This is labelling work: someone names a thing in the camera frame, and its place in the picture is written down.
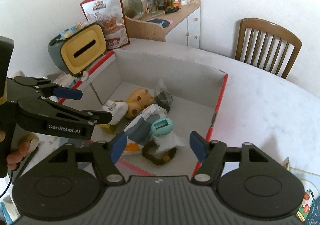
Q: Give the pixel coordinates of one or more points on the red white snack bag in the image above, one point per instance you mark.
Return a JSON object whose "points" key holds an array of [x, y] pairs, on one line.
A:
{"points": [[110, 15]]}

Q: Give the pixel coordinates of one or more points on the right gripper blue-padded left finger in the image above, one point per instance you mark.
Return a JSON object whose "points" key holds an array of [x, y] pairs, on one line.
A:
{"points": [[105, 156]]}

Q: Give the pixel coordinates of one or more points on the dark bead plastic bag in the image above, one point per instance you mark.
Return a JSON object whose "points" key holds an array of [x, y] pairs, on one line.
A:
{"points": [[162, 96]]}

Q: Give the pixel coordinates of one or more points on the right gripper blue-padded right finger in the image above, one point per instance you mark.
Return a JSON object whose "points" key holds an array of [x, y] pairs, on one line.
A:
{"points": [[210, 156]]}

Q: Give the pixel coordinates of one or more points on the yellow spotted plush toy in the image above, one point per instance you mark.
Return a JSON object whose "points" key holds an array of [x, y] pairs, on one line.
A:
{"points": [[137, 102]]}

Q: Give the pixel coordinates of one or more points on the white sock toy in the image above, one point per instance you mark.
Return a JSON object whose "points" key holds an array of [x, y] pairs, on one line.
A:
{"points": [[117, 109]]}

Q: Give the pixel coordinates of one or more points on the black yellow screwdriver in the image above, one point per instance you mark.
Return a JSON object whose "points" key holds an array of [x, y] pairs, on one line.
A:
{"points": [[170, 10]]}

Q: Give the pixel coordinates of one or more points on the left hand in fingerless glove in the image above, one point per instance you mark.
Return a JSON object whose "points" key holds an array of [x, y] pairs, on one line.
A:
{"points": [[15, 157]]}

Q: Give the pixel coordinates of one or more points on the yellow green tissue box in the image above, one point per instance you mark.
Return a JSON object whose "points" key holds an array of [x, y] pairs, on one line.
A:
{"points": [[75, 53]]}

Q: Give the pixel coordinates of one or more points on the white wooden sideboard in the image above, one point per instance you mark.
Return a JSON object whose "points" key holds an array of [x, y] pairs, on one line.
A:
{"points": [[180, 27]]}

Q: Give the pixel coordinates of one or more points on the blue white printed packet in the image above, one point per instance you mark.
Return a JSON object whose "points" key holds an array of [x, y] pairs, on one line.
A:
{"points": [[138, 130]]}

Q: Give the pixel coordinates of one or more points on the teal egg-shaped sharpener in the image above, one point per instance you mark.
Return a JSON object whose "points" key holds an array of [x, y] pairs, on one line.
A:
{"points": [[162, 126]]}

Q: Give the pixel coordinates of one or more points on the yellow small box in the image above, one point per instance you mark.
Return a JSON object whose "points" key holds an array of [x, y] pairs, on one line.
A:
{"points": [[107, 127]]}

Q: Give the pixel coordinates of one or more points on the white pellet plastic bag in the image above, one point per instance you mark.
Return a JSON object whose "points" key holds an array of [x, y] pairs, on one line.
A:
{"points": [[168, 142]]}

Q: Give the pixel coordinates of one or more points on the brown wooden chair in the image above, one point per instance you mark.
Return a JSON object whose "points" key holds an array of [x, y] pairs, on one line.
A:
{"points": [[267, 46]]}

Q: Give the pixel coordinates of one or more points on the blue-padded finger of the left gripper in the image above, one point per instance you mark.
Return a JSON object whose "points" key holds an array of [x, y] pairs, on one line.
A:
{"points": [[99, 117], [67, 93]]}

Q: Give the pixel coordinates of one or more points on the red cardboard box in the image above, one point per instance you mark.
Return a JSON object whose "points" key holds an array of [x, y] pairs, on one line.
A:
{"points": [[196, 89]]}

